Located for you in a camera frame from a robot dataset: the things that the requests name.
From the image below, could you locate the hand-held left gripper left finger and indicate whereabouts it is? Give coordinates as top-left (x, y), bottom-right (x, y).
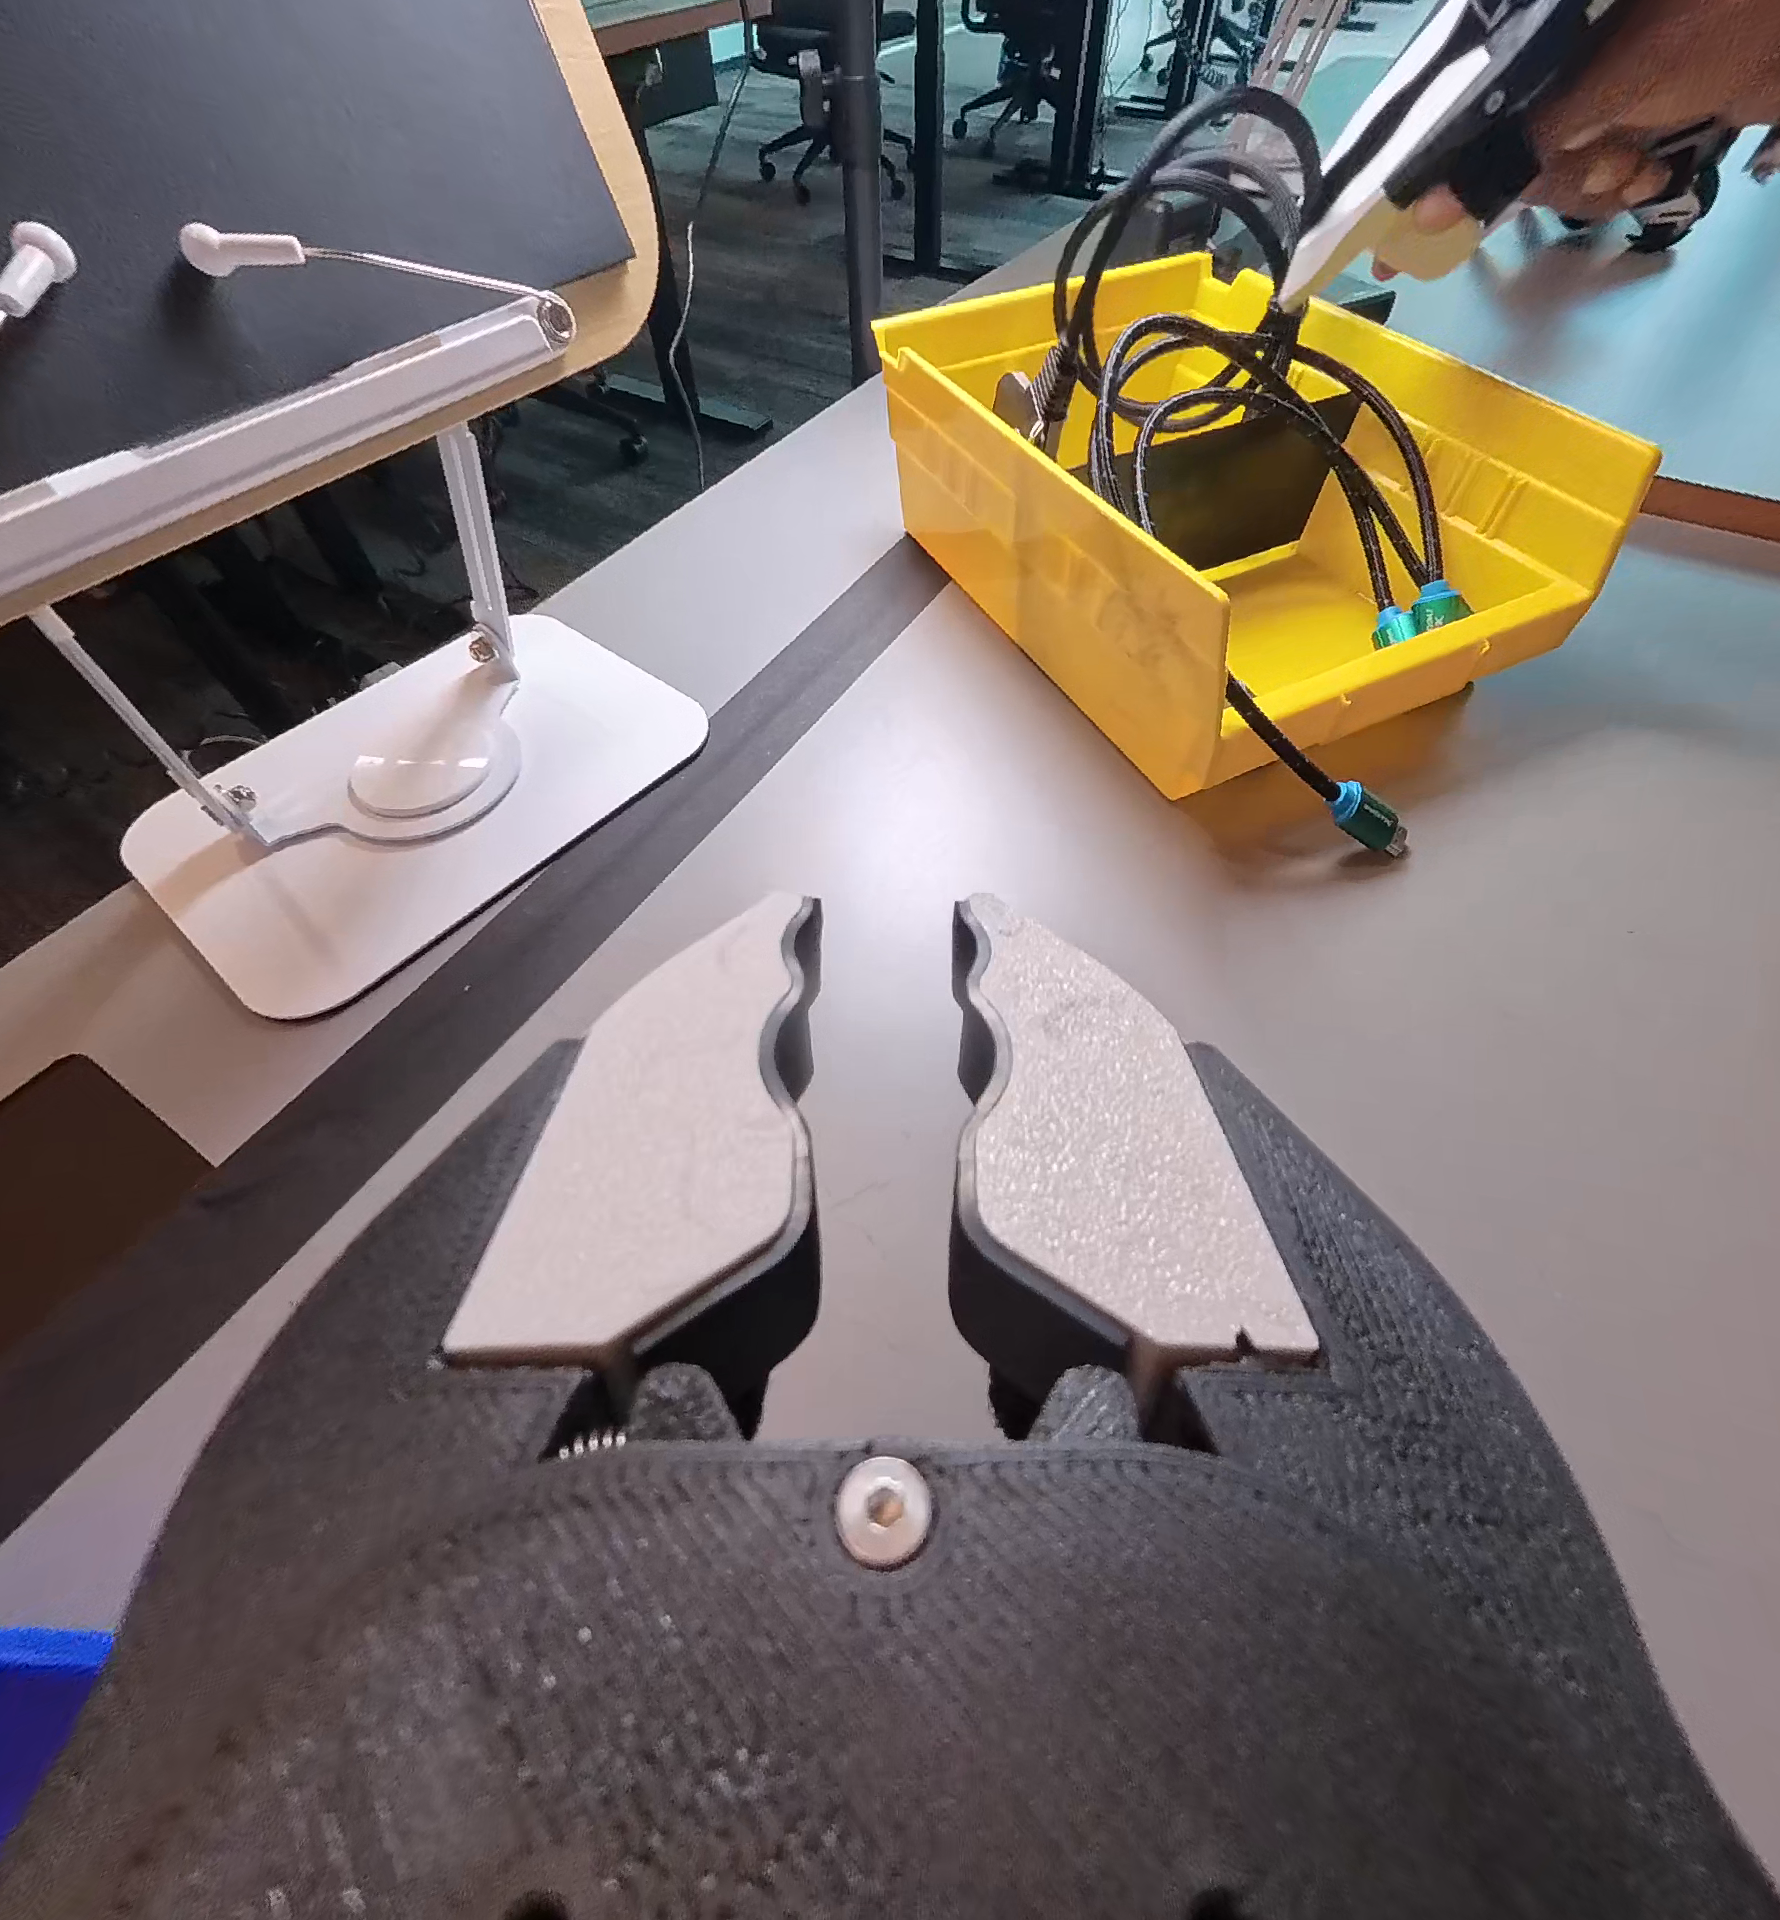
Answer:
top-left (442, 892), bottom-right (825, 1410)

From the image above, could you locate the black-faced wooden board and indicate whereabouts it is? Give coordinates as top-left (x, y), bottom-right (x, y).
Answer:
top-left (0, 0), bottom-right (665, 663)

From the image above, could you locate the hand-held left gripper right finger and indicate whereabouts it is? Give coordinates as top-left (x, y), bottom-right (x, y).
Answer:
top-left (949, 892), bottom-right (1324, 1424)

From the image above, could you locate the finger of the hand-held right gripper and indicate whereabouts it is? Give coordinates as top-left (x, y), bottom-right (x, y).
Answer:
top-left (1279, 0), bottom-right (1477, 310)
top-left (1289, 60), bottom-right (1493, 314)

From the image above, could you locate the person's right hand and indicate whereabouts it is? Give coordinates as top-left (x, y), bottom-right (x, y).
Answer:
top-left (1525, 0), bottom-right (1780, 224)

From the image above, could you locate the white metal book stand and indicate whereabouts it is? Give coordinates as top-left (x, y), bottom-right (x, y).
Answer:
top-left (0, 221), bottom-right (711, 1026)

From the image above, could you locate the black bin divider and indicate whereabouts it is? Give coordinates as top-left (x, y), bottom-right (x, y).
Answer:
top-left (1093, 397), bottom-right (1365, 579)

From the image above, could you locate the light stand pole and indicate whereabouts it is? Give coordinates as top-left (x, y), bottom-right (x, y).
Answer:
top-left (815, 0), bottom-right (906, 399)

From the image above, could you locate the yellow plastic bin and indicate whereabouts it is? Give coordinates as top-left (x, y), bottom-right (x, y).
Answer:
top-left (872, 246), bottom-right (1664, 803)

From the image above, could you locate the black office chair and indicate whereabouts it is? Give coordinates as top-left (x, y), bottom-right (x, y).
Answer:
top-left (756, 0), bottom-right (918, 204)
top-left (955, 0), bottom-right (1075, 151)

